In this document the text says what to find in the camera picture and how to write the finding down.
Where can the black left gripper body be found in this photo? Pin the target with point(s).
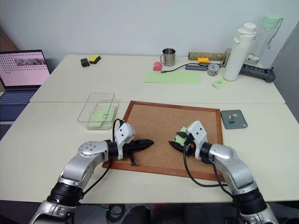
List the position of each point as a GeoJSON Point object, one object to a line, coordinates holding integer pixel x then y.
{"type": "Point", "coordinates": [132, 147]}

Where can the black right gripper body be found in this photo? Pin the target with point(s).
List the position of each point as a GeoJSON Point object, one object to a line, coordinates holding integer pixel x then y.
{"type": "Point", "coordinates": [189, 150]}

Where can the green sticky note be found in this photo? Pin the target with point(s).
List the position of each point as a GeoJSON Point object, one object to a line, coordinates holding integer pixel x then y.
{"type": "Point", "coordinates": [180, 140]}

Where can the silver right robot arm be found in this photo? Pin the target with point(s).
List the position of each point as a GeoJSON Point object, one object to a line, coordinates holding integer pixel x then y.
{"type": "Point", "coordinates": [236, 168]}

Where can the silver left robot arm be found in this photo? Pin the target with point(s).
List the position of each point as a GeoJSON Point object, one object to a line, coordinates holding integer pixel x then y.
{"type": "Point", "coordinates": [77, 168]}

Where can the clear plastic box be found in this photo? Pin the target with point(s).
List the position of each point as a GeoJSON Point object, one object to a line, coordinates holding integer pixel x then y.
{"type": "Point", "coordinates": [93, 112]}

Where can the grey square tray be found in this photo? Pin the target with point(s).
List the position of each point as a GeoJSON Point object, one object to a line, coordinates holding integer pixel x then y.
{"type": "Point", "coordinates": [236, 120]}

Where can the small green note with drawing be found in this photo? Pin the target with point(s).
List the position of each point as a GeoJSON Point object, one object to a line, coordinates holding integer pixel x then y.
{"type": "Point", "coordinates": [219, 83]}

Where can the wood-framed cork board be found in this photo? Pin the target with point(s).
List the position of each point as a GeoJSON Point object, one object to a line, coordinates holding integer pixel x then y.
{"type": "Point", "coordinates": [163, 121]}

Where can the green notes with writing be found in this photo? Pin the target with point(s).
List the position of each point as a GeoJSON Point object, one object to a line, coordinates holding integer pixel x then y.
{"type": "Point", "coordinates": [102, 115]}

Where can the long light green paper sheet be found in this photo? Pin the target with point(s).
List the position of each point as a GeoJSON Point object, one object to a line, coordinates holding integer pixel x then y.
{"type": "Point", "coordinates": [174, 77]}

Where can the grey usb hub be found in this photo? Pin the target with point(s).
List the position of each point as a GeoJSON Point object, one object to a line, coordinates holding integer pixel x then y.
{"type": "Point", "coordinates": [196, 67]}

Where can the pink rounded block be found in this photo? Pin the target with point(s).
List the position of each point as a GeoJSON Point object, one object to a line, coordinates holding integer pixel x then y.
{"type": "Point", "coordinates": [157, 66]}

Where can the round clear pushpin jar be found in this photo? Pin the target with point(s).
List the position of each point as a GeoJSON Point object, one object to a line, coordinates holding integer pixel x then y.
{"type": "Point", "coordinates": [213, 69]}

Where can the yellow toy brick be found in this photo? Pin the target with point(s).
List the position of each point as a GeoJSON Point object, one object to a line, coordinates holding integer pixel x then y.
{"type": "Point", "coordinates": [203, 59]}

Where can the long brown wooden block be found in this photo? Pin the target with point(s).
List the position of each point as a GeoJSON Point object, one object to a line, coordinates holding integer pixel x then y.
{"type": "Point", "coordinates": [205, 55]}

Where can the tall white water bottle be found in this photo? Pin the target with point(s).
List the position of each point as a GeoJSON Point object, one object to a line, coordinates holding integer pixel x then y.
{"type": "Point", "coordinates": [236, 56]}

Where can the yellow and black sponge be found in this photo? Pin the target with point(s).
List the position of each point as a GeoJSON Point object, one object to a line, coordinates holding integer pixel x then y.
{"type": "Point", "coordinates": [94, 59]}

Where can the black rectangular block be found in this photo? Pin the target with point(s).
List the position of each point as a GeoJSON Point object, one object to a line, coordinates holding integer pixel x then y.
{"type": "Point", "coordinates": [85, 62]}

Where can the dark grey handheld controller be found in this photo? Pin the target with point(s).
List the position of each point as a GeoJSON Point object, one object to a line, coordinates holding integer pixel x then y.
{"type": "Point", "coordinates": [259, 72]}

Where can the grey panel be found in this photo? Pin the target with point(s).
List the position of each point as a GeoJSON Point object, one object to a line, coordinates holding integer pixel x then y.
{"type": "Point", "coordinates": [287, 70]}

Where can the clear bottle with green lid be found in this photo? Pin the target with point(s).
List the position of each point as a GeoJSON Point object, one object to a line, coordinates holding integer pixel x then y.
{"type": "Point", "coordinates": [265, 39]}

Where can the open laptop with pink screen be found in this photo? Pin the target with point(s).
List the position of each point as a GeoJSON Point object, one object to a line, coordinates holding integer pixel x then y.
{"type": "Point", "coordinates": [21, 67]}

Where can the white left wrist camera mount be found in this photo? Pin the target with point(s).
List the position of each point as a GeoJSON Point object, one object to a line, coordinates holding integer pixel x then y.
{"type": "Point", "coordinates": [123, 134]}

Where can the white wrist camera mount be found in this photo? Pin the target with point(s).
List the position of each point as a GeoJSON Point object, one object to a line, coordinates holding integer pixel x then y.
{"type": "Point", "coordinates": [123, 134]}
{"type": "Point", "coordinates": [197, 134]}

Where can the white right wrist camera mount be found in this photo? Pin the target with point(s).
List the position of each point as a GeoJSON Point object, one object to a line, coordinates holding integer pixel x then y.
{"type": "Point", "coordinates": [197, 134]}

